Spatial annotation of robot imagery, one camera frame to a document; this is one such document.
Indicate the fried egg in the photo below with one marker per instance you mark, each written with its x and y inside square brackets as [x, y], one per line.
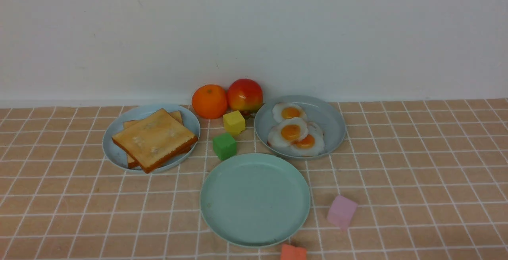
[312, 145]
[287, 133]
[283, 111]

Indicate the toast slice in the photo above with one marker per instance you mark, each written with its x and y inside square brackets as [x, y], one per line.
[176, 115]
[154, 140]

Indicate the yellow foam cube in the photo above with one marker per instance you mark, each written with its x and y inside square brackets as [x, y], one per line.
[234, 123]

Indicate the red yellow apple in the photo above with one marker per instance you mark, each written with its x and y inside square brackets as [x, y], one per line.
[245, 96]

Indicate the green foam cube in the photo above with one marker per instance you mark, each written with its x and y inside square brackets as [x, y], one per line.
[225, 146]

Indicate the grey-blue plate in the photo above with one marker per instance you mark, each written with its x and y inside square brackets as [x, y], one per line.
[325, 115]

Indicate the orange fruit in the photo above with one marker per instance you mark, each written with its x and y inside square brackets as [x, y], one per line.
[210, 101]

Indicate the teal green plate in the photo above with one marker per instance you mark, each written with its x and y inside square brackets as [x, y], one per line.
[255, 200]

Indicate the pink foam cube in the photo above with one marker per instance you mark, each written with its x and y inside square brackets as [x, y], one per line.
[341, 212]

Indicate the light blue plate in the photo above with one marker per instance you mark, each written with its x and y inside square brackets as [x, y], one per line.
[118, 157]

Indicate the orange foam cube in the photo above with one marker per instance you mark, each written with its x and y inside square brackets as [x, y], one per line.
[290, 252]

